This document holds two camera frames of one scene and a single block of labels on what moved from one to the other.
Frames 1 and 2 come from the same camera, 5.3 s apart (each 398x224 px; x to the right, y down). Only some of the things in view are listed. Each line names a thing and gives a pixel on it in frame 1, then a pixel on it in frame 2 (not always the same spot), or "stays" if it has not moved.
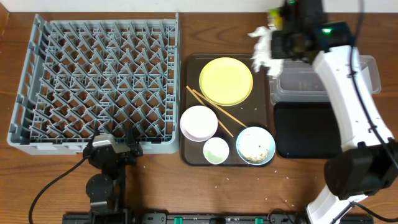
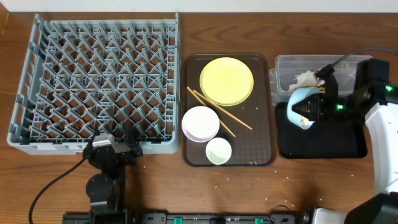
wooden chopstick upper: (213, 104) stays
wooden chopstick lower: (193, 93) stays
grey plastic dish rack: (106, 76) stays
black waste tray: (306, 130) stays
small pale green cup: (216, 150) stays
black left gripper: (123, 152) stays
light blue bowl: (255, 145) to (296, 95)
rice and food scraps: (254, 151) to (305, 121)
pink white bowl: (198, 123) stays
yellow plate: (226, 81) stays
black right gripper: (280, 37) to (317, 107)
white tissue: (262, 51) to (306, 79)
